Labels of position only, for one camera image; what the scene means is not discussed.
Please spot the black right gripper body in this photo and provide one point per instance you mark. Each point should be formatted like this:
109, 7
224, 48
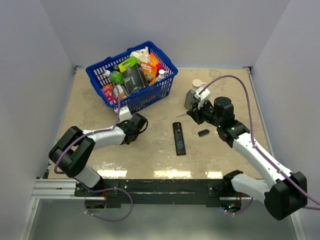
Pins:
206, 113

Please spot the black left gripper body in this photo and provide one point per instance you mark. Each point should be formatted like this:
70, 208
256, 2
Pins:
136, 134

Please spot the black battery compartment cover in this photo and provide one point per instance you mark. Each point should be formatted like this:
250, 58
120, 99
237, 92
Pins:
203, 132

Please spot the black remote control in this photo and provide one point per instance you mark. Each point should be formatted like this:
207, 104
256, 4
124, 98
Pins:
179, 140

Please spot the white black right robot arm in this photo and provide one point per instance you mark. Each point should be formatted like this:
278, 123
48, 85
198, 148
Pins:
279, 189

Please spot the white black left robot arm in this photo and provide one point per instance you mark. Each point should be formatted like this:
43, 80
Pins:
72, 151

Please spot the grey soap pump bottle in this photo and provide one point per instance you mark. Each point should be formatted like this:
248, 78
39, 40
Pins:
189, 98

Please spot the orange labelled jar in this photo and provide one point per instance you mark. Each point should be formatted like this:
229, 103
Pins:
120, 92

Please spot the blue plastic shopping basket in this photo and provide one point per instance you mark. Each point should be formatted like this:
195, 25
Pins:
145, 97

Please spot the pink snack packet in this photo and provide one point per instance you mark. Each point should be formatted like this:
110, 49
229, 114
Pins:
107, 91

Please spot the black green razor box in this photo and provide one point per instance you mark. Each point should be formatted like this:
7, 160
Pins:
133, 76

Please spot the green round bottle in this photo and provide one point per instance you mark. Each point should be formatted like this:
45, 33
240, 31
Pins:
114, 76

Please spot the white pump bottle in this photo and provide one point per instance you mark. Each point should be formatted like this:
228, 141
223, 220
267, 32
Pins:
161, 75

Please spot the orange razor blade box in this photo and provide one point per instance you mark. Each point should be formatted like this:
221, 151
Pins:
150, 72

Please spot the beige crumpled bag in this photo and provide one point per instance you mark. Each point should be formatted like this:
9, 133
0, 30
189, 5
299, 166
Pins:
142, 54

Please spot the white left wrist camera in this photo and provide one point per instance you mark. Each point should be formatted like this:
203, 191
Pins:
124, 114

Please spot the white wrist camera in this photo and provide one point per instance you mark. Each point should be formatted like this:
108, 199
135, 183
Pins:
201, 95
124, 114

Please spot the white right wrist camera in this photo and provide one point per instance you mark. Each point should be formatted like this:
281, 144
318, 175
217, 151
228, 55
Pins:
201, 95

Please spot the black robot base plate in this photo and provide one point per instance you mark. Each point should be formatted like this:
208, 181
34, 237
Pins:
114, 193

